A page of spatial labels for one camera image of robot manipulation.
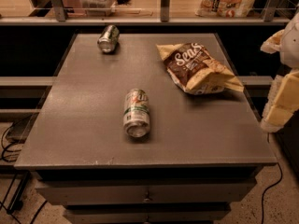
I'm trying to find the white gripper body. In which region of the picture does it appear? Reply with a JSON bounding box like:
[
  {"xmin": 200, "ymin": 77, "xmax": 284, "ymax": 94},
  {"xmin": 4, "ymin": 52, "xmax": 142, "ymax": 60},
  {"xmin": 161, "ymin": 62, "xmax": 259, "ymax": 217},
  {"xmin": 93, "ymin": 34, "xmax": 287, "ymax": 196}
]
[{"xmin": 263, "ymin": 75, "xmax": 283, "ymax": 119}]

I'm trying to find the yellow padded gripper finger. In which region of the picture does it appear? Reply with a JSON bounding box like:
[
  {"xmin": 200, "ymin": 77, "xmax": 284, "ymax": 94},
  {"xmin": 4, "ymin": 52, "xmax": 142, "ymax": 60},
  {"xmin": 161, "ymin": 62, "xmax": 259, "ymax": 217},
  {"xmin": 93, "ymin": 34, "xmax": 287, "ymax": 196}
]
[
  {"xmin": 261, "ymin": 29, "xmax": 284, "ymax": 54},
  {"xmin": 261, "ymin": 70, "xmax": 299, "ymax": 133}
]

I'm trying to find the white 7up can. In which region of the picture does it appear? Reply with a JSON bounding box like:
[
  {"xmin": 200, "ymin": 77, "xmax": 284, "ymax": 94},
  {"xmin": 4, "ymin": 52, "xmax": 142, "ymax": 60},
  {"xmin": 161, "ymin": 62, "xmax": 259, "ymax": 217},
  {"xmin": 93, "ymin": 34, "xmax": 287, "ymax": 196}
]
[{"xmin": 123, "ymin": 89, "xmax": 150, "ymax": 138}]

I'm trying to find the green soda can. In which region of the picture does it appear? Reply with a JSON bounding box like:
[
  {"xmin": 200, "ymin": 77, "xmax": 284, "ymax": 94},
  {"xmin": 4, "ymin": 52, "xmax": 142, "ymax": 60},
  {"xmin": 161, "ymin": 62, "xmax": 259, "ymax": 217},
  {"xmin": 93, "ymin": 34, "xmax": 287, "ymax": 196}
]
[{"xmin": 97, "ymin": 25, "xmax": 120, "ymax": 53}]

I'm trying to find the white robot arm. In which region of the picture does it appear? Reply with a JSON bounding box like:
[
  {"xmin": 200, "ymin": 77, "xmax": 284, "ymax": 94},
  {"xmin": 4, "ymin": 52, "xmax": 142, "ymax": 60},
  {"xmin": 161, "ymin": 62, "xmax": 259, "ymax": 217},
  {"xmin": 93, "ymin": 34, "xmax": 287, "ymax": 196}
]
[{"xmin": 261, "ymin": 14, "xmax": 299, "ymax": 133}]

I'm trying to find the colourful snack bag on shelf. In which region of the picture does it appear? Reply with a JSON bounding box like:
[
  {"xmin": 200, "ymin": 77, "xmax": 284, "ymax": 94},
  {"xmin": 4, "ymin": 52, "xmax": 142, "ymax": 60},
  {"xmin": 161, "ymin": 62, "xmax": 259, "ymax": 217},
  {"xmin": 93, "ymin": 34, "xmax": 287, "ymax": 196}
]
[{"xmin": 195, "ymin": 0, "xmax": 255, "ymax": 18}]

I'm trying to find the brown chip bag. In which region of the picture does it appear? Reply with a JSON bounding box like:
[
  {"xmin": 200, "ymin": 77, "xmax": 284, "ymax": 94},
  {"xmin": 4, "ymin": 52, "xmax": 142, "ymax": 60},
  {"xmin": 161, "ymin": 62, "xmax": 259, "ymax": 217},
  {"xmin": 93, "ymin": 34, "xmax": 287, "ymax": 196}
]
[{"xmin": 156, "ymin": 43, "xmax": 244, "ymax": 95}]

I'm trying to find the upper drawer front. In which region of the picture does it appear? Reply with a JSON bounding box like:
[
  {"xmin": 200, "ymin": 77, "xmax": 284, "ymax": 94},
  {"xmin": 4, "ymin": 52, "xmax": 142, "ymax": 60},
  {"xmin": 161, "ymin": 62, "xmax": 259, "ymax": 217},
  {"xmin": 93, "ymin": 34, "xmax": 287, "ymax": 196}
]
[{"xmin": 36, "ymin": 178, "xmax": 256, "ymax": 206}]

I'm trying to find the drawer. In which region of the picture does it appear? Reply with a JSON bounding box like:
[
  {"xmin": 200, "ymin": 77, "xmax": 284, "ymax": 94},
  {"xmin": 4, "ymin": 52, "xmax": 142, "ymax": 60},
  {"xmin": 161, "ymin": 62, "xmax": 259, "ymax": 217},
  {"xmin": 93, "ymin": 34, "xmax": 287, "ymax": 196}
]
[
  {"xmin": 64, "ymin": 203, "xmax": 231, "ymax": 224},
  {"xmin": 36, "ymin": 178, "xmax": 256, "ymax": 206}
]

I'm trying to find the lower drawer front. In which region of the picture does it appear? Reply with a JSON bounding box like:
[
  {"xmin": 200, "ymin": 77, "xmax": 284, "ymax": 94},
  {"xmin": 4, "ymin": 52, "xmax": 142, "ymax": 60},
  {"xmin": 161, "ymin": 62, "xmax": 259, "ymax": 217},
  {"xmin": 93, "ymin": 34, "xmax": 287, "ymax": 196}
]
[{"xmin": 64, "ymin": 203, "xmax": 231, "ymax": 224}]

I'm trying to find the grey drawer cabinet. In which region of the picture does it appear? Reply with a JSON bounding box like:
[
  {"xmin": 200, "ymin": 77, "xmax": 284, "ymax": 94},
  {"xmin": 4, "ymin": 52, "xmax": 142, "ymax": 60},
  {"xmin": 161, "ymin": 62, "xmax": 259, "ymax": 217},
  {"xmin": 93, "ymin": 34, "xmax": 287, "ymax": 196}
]
[{"xmin": 16, "ymin": 34, "xmax": 276, "ymax": 224}]

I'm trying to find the clear plastic container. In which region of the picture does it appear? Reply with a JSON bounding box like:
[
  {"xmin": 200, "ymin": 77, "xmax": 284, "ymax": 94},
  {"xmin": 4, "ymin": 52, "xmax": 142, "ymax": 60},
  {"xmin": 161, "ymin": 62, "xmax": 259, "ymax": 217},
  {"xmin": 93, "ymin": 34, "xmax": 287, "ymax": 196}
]
[{"xmin": 79, "ymin": 0, "xmax": 116, "ymax": 17}]

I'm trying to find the black cable right floor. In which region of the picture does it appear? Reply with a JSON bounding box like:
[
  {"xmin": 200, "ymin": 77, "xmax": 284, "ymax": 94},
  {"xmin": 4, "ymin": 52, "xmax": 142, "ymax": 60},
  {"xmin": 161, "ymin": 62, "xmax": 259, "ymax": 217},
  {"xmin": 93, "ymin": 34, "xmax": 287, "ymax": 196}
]
[{"xmin": 260, "ymin": 133, "xmax": 284, "ymax": 224}]

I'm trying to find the grey shelf rail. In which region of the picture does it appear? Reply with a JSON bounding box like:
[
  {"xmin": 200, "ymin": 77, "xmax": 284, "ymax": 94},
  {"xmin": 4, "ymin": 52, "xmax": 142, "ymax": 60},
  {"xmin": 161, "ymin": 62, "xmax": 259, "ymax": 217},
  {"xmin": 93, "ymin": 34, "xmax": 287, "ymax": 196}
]
[{"xmin": 0, "ymin": 17, "xmax": 289, "ymax": 26}]

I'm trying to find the black cables left floor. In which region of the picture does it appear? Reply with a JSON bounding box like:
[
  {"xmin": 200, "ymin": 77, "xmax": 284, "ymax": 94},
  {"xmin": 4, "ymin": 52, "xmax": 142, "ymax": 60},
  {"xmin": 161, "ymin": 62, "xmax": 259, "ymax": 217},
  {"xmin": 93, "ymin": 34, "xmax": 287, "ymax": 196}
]
[{"xmin": 0, "ymin": 114, "xmax": 48, "ymax": 224}]

